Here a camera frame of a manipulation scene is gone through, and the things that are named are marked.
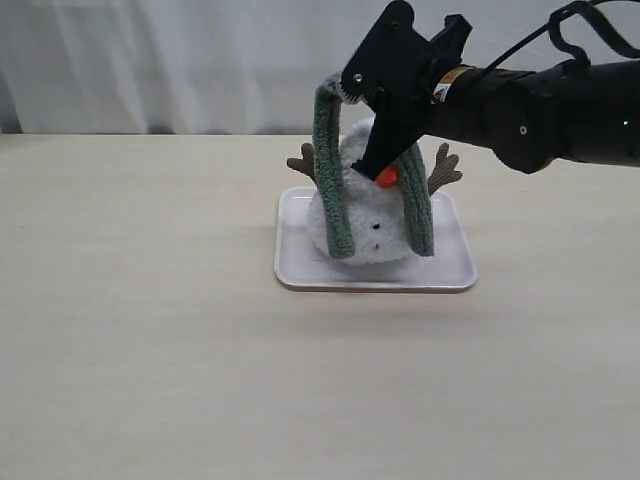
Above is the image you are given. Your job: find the white curtain backdrop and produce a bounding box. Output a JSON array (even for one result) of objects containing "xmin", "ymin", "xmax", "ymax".
[{"xmin": 0, "ymin": 0, "xmax": 640, "ymax": 136}]

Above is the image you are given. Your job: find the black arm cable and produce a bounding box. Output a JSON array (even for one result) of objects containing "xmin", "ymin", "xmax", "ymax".
[{"xmin": 479, "ymin": 0, "xmax": 640, "ymax": 81}]

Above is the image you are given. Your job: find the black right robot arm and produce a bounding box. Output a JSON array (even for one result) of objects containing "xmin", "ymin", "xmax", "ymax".
[{"xmin": 337, "ymin": 1, "xmax": 639, "ymax": 179}]

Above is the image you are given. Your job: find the green knitted scarf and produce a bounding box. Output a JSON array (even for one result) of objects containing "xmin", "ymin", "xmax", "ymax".
[{"xmin": 310, "ymin": 70, "xmax": 436, "ymax": 261}]

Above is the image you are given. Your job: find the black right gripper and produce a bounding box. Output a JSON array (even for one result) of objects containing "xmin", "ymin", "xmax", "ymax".
[{"xmin": 338, "ymin": 1, "xmax": 472, "ymax": 181}]

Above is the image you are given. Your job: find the white plastic tray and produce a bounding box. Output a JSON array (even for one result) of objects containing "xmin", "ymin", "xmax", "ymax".
[{"xmin": 273, "ymin": 186, "xmax": 478, "ymax": 294}]

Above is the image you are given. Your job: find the white plush snowman toy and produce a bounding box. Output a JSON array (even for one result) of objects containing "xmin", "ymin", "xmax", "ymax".
[{"xmin": 286, "ymin": 117, "xmax": 464, "ymax": 267}]

